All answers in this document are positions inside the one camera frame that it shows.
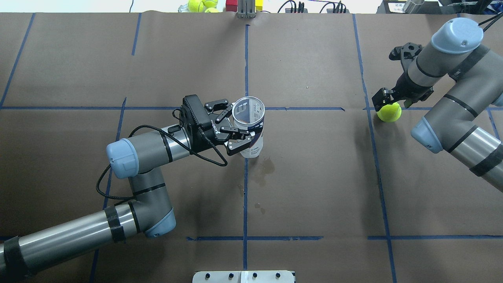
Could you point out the yellow tennis ball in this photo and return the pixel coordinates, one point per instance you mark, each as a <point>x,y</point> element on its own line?
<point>390,113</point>

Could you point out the spare tennis ball left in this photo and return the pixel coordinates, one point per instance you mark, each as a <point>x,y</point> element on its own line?
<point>195,6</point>

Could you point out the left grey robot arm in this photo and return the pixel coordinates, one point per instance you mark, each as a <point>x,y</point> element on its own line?
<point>134,179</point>

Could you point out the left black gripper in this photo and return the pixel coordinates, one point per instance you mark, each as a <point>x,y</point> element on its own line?
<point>207,133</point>

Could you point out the aluminium frame post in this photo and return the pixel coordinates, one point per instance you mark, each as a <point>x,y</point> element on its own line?
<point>246,9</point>

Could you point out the yellow cube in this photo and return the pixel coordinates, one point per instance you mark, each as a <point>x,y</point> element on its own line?
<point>259,5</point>

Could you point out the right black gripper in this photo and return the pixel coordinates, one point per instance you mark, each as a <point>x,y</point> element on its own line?
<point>401,87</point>

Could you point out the red cube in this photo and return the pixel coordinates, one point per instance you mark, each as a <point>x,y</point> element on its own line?
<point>231,5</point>

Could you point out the spare tennis ball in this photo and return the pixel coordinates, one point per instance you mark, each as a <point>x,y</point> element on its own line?
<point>210,3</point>
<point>211,10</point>
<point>195,6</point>

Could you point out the spare tennis ball front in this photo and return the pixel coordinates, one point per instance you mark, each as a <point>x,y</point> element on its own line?
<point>211,10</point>

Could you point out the spare tennis ball right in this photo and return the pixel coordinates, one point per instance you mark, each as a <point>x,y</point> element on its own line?
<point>210,3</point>

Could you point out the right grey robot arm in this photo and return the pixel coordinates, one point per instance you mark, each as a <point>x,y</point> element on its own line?
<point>456,50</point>

